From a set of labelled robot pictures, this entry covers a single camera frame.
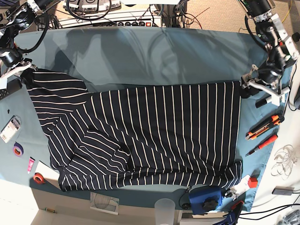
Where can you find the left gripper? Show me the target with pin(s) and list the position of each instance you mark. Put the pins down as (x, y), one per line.
(252, 84)

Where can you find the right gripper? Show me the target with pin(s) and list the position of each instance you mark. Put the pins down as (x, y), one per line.
(15, 70)

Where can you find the grey flat adapter box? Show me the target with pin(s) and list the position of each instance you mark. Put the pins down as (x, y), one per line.
(288, 191)

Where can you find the white power strip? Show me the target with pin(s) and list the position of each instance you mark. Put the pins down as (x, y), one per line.
(129, 18)

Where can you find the orange black utility knife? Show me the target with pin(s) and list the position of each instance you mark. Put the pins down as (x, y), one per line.
(264, 126)

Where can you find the white paper sheet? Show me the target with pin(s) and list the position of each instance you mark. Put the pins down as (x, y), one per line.
(50, 175)

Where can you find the navy white striped t-shirt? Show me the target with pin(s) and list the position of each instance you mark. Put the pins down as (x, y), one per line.
(153, 135)

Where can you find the printed diagram paper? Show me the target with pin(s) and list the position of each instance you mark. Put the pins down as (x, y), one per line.
(104, 203)

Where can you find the translucent plastic cup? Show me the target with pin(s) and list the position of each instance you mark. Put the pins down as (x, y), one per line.
(164, 211)

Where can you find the blue red bar clamp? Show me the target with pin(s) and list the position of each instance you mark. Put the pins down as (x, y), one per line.
(231, 217)

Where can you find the small red cube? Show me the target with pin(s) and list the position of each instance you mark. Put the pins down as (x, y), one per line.
(252, 182)

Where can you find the orange tape roll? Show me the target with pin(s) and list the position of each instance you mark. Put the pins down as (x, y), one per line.
(38, 178)

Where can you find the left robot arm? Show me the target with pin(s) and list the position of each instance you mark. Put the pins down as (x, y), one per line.
(268, 32)

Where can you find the black white marker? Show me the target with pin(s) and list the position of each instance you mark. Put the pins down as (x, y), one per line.
(262, 102)

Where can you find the orange black screwdriver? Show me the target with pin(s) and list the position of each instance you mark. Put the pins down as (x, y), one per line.
(265, 143)

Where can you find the purple tape roll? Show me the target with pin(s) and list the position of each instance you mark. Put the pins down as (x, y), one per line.
(18, 149)

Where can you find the bundle of white zip ties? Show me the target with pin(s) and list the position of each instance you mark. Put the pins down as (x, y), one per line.
(285, 159)

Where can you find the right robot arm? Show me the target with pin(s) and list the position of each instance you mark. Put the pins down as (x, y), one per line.
(20, 17)

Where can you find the blue clamp with knob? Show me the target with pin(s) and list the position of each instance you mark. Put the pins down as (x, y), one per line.
(205, 199)

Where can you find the silver carabiner with cord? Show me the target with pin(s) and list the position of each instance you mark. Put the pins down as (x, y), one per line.
(183, 200)

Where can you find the black remote control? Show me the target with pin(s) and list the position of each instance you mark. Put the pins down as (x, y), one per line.
(12, 87)

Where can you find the pink glue tube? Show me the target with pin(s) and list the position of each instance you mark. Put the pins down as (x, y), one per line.
(30, 164)

